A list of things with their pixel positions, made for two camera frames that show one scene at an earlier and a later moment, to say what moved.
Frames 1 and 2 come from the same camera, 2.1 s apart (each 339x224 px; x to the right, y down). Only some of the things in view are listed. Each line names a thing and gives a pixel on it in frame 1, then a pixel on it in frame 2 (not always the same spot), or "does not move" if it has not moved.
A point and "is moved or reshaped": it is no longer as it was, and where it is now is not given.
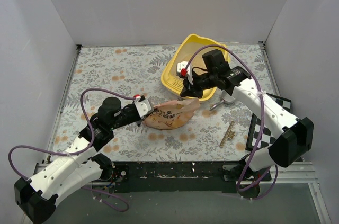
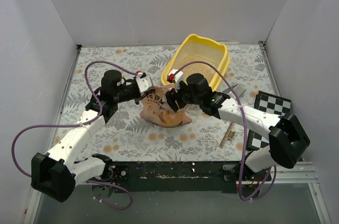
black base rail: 175,177 does not move
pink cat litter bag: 172,114 is moved or reshaped
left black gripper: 140,119 to 139,94
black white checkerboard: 254,132 does not move
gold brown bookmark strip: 230,133 does not move
